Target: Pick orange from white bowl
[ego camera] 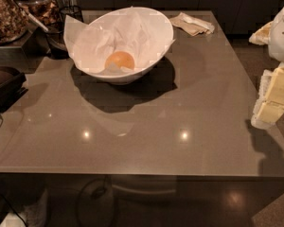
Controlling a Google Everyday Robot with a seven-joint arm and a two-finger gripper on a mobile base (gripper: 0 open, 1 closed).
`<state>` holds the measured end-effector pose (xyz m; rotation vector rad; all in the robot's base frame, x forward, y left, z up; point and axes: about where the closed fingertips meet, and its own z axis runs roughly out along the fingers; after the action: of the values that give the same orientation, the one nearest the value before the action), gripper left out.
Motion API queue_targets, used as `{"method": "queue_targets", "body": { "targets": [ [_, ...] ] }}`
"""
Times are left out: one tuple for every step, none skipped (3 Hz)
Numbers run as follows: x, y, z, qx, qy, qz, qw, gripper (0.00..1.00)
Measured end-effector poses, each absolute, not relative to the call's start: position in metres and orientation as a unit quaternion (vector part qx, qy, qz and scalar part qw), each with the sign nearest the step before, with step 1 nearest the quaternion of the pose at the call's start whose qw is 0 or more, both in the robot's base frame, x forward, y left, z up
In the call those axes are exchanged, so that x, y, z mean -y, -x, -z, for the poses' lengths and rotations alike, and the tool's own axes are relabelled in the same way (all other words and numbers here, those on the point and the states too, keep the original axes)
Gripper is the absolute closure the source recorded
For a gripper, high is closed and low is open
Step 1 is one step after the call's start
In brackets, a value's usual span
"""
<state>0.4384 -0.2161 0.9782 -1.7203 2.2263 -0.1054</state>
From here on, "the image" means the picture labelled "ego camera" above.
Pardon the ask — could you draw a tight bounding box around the dark brown device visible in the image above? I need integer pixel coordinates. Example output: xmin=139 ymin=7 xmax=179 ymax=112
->
xmin=0 ymin=66 xmax=27 ymax=113

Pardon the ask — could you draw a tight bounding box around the small glass snack jar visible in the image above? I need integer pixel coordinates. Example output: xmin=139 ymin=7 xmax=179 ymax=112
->
xmin=16 ymin=0 xmax=61 ymax=26

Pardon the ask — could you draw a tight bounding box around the large glass snack jar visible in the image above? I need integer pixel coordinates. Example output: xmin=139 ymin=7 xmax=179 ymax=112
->
xmin=0 ymin=0 xmax=28 ymax=44

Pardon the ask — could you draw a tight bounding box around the white bowl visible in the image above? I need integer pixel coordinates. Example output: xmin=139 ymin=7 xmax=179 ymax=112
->
xmin=67 ymin=6 xmax=175 ymax=86

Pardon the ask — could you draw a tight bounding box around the orange fruit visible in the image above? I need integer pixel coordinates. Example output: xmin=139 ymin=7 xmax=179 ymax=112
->
xmin=105 ymin=51 xmax=134 ymax=70

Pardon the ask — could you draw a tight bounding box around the black wire cup holder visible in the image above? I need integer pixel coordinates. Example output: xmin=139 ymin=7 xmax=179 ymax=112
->
xmin=45 ymin=5 xmax=83 ymax=60

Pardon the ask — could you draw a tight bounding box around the crumpled beige napkin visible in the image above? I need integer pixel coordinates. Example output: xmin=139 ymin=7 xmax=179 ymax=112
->
xmin=169 ymin=12 xmax=215 ymax=36

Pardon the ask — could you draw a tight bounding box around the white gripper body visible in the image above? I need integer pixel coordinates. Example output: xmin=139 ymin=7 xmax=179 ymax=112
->
xmin=268 ymin=7 xmax=284 ymax=62

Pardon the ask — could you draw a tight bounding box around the white paper liner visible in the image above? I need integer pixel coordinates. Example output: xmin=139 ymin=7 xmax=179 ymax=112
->
xmin=63 ymin=7 xmax=176 ymax=77

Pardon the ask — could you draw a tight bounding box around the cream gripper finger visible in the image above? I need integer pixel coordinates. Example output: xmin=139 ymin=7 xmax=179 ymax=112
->
xmin=249 ymin=22 xmax=272 ymax=45
xmin=251 ymin=62 xmax=284 ymax=130

